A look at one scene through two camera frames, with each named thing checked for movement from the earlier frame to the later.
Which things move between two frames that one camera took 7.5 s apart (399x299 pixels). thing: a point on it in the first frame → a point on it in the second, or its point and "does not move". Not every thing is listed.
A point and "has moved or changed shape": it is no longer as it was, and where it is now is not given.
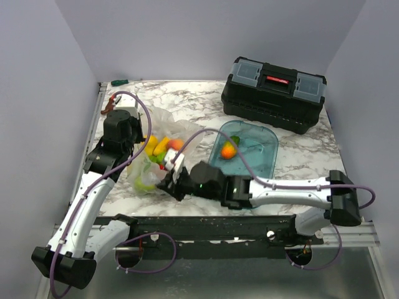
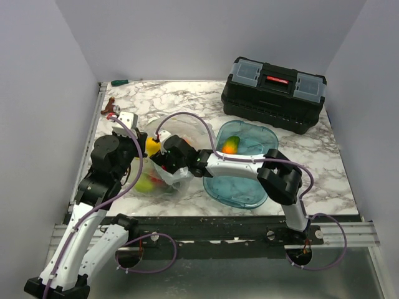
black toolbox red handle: [286, 98] does not move
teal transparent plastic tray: [258, 144] does not move
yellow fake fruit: [153, 146] does not move
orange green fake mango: [229, 147] does not move
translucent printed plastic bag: [162, 132] has moved or changed shape
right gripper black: [171, 187] → [160, 159]
